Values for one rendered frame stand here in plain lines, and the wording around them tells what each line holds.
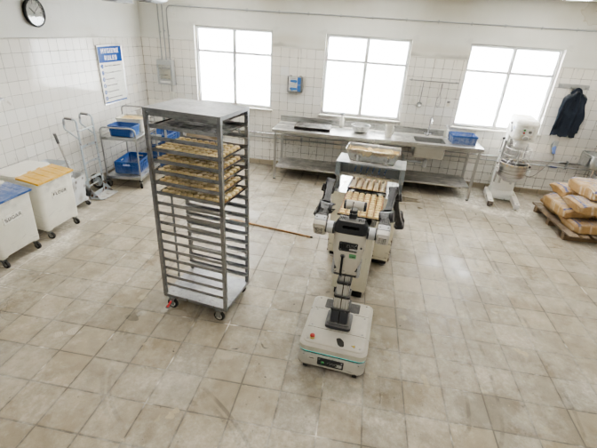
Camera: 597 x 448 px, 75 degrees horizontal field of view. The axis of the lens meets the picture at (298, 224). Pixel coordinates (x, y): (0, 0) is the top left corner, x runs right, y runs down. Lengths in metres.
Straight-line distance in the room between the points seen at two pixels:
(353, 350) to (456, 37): 5.42
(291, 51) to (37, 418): 6.04
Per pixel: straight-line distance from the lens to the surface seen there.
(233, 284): 3.84
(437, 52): 7.15
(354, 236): 2.75
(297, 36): 7.17
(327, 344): 3.10
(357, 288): 3.94
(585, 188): 6.67
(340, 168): 4.21
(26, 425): 3.33
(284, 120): 7.29
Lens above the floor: 2.39
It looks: 27 degrees down
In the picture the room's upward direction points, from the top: 4 degrees clockwise
